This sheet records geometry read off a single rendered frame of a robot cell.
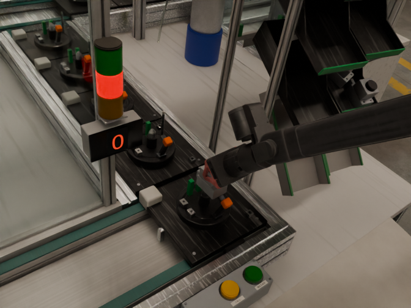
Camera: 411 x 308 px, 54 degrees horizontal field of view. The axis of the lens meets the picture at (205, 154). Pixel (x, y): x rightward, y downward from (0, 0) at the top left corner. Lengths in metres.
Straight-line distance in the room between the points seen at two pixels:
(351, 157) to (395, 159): 1.91
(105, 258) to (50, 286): 0.13
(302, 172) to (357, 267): 0.30
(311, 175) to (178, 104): 0.65
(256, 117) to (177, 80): 1.00
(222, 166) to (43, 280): 0.47
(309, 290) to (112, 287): 0.49
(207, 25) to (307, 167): 0.85
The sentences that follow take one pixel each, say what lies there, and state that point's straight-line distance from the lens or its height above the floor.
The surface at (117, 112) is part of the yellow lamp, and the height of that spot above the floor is 1.28.
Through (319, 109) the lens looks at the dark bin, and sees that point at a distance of 1.07.
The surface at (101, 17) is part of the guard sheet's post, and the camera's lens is 0.78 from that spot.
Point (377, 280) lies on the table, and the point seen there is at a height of 0.86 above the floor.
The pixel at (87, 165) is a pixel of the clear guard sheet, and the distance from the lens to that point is 0.96.
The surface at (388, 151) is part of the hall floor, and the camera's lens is 3.23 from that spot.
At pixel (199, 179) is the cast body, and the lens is 0.96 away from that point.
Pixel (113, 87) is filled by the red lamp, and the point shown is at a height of 1.34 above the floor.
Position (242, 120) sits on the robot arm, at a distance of 0.78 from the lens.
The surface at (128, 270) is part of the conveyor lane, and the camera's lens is 1.01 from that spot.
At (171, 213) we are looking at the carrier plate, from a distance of 1.04.
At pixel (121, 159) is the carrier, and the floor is 0.97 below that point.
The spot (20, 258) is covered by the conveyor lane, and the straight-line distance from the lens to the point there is 1.02.
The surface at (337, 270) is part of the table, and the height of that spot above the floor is 0.86.
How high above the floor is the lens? 1.76
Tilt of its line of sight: 41 degrees down
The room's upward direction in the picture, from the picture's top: 9 degrees clockwise
